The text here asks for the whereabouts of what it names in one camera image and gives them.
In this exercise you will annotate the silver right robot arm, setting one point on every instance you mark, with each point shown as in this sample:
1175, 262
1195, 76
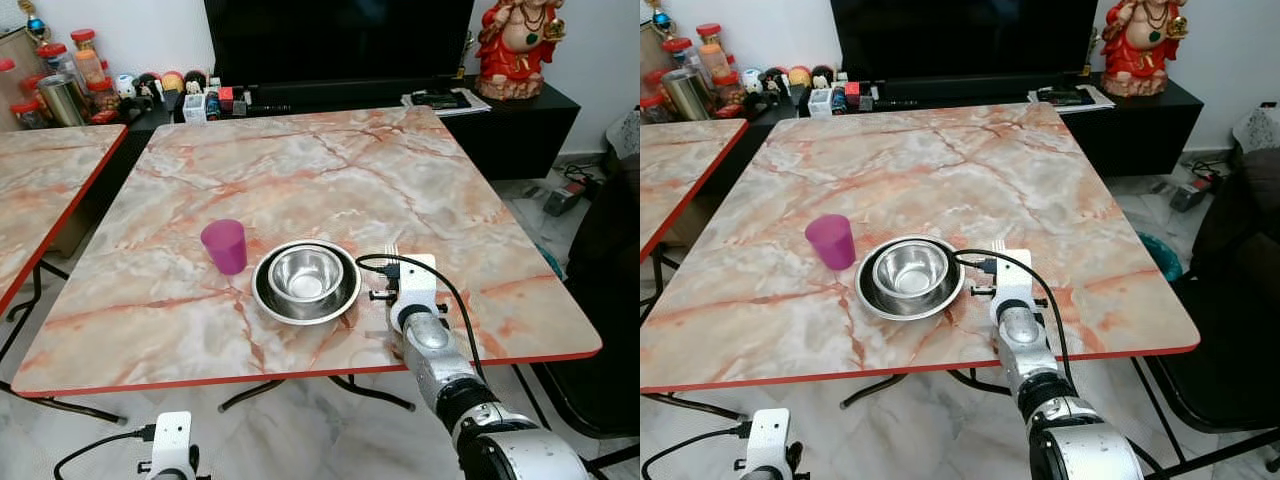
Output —
430, 350
1025, 345

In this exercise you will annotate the black chair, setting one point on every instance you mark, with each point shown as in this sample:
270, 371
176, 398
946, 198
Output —
605, 300
1230, 300

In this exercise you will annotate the floor power strip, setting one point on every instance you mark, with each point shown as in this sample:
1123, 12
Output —
565, 198
1190, 192

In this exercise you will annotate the marble pattern side table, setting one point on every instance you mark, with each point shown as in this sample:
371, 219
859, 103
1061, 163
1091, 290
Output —
50, 180
680, 160

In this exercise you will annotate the teal bin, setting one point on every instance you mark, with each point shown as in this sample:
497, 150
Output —
1160, 255
548, 262

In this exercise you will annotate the black television console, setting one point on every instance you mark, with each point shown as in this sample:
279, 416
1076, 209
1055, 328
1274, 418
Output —
520, 135
1140, 130

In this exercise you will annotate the purple plastic cup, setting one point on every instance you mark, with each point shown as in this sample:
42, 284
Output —
831, 242
224, 247

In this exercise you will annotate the short red lid jar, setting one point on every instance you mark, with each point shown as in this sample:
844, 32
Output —
52, 58
677, 52

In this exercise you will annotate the tall red lid jar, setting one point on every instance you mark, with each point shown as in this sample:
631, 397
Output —
86, 60
712, 55

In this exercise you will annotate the red laughing buddha statue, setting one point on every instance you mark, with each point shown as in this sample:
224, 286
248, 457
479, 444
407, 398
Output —
1140, 55
515, 60

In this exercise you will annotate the small white box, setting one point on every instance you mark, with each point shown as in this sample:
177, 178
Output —
820, 102
193, 107

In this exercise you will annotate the round steel plate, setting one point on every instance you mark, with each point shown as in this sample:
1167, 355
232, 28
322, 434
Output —
270, 300
873, 295

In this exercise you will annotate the stack of papers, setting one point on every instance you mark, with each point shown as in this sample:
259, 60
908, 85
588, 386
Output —
445, 100
1070, 97

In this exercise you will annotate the steel bowl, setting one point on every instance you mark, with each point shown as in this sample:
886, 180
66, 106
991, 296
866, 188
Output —
305, 272
910, 268

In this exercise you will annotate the marble pattern folding table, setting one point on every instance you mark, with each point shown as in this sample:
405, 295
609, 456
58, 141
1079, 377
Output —
350, 180
950, 170

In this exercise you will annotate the black flat television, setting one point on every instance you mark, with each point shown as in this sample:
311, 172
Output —
960, 35
340, 40

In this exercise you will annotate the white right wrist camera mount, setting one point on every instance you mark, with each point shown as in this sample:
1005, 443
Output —
1015, 285
418, 290

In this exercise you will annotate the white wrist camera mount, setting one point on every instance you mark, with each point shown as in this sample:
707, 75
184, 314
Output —
1015, 285
170, 440
768, 440
418, 290

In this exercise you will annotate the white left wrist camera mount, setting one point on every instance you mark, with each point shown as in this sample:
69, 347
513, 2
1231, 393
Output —
768, 440
170, 440

